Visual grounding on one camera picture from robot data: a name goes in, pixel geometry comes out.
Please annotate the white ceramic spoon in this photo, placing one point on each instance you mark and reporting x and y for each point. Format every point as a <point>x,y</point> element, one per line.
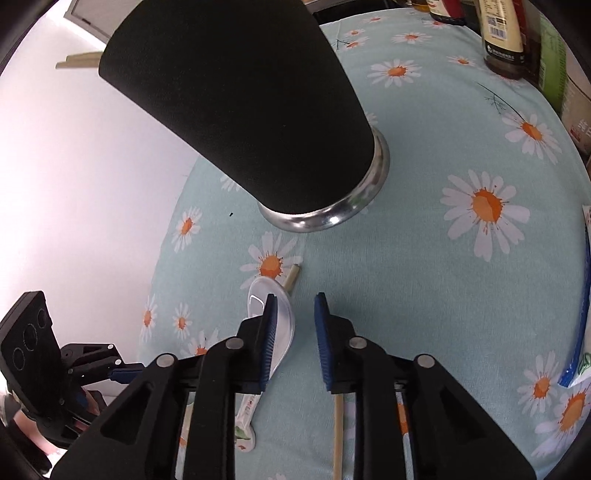
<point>277,338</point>

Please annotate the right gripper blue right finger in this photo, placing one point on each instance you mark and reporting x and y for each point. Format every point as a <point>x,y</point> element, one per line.
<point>322,316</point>

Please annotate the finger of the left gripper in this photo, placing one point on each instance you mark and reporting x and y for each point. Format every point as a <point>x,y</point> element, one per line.
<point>125,373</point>

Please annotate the bamboo chopstick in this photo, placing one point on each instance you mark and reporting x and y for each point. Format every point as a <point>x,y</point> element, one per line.
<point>292,278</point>
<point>87,60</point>
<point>338,435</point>

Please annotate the black cylindrical utensil holder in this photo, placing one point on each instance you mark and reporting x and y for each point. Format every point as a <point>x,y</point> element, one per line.
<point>255,88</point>

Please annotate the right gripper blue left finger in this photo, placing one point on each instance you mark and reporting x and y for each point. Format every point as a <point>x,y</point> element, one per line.
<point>265,336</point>

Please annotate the blue white salt bag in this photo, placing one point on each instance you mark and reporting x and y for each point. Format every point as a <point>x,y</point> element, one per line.
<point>577,366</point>

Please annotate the bamboo chopstick in pile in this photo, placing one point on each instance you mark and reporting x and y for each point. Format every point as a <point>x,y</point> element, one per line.
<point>292,278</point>

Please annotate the daisy print tablecloth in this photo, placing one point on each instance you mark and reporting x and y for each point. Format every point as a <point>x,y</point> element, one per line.
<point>473,251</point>

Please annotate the dark soy sauce bottle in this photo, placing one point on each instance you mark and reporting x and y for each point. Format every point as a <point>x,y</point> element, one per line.
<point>501,36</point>

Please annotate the clear oil bottle green label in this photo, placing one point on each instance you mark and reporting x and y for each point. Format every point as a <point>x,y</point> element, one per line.
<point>553,64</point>

